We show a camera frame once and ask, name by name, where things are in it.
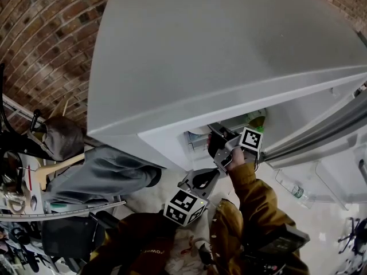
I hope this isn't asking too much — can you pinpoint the white fridge door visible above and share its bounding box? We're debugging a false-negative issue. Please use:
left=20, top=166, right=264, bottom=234
left=257, top=92, right=367, bottom=211

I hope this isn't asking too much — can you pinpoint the black chest device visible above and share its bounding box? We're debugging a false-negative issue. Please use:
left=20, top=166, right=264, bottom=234
left=243, top=227, right=311, bottom=269

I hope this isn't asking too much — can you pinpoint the person's right forearm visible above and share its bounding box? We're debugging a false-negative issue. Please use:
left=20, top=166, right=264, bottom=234
left=228, top=163, right=287, bottom=240

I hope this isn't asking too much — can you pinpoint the white fridge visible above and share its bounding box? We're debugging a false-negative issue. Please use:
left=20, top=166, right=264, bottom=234
left=85, top=0, right=367, bottom=180

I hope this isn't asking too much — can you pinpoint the metal rack rail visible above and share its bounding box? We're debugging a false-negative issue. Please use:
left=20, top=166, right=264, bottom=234
left=0, top=201, right=127, bottom=222

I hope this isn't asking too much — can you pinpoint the black bag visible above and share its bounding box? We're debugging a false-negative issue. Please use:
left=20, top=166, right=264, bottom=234
left=41, top=213, right=106, bottom=259

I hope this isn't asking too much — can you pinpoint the wooden clothes hanger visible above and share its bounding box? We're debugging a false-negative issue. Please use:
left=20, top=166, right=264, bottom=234
left=34, top=152, right=86, bottom=191

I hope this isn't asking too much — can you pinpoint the person's right hand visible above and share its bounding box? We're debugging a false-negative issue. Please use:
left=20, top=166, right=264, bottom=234
left=226, top=146, right=247, bottom=172

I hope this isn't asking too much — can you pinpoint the brown cap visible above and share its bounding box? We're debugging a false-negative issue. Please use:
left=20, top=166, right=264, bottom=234
left=42, top=115, right=86, bottom=162

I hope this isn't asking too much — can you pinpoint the person's brown jacket torso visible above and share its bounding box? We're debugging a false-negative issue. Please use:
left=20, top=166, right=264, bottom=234
left=208, top=198, right=310, bottom=275

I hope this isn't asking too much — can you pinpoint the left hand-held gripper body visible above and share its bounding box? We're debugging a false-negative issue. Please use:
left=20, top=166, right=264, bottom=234
left=162, top=167, right=221, bottom=227

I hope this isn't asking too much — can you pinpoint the clear plastic water bottle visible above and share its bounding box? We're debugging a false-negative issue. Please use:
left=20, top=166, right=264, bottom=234
left=282, top=176, right=315, bottom=210

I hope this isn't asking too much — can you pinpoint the office chair base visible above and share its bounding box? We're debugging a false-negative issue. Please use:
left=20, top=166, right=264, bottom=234
left=337, top=216, right=367, bottom=255

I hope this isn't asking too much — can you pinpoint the grey hanging garment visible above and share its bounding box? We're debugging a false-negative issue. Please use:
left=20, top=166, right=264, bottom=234
left=44, top=146, right=162, bottom=206

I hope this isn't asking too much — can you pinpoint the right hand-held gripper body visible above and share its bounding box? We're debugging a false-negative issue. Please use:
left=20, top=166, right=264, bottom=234
left=207, top=127, right=264, bottom=176

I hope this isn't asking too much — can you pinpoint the green lidded container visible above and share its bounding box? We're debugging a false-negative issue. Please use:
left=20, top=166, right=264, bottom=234
left=247, top=109, right=268, bottom=133

